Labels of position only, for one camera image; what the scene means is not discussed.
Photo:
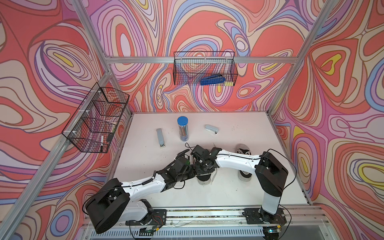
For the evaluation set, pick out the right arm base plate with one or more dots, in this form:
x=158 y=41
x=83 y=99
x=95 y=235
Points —
x=257 y=216

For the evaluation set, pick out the blue capped pencil tube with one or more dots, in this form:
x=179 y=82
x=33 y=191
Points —
x=183 y=128

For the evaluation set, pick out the grey remote control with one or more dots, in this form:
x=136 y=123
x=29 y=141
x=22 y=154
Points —
x=161 y=139

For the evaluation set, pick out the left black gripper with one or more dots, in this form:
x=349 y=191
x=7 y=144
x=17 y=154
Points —
x=192 y=174

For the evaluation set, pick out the grey blue stapler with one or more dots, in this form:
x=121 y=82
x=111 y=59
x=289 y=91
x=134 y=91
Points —
x=211 y=129

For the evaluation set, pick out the marker pen in basket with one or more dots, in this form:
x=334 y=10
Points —
x=102 y=143

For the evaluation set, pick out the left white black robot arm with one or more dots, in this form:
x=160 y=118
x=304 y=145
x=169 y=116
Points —
x=118 y=202

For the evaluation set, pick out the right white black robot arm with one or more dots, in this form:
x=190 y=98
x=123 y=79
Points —
x=272 y=175

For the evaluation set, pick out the black wire basket wall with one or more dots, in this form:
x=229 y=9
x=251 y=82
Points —
x=191 y=66
x=99 y=114

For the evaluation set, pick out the black wire basket back wall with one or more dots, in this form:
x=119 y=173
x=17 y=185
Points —
x=191 y=66

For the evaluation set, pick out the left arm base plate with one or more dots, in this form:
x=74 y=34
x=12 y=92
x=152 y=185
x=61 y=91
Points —
x=155 y=218

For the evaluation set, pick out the black wire basket left wall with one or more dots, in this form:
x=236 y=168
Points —
x=99 y=114

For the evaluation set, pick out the blue object in basket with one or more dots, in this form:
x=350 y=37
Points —
x=212 y=80

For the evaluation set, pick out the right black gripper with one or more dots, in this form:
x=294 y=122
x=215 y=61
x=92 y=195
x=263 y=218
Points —
x=198 y=171

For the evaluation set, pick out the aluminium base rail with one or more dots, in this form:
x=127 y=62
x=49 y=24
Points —
x=223 y=223

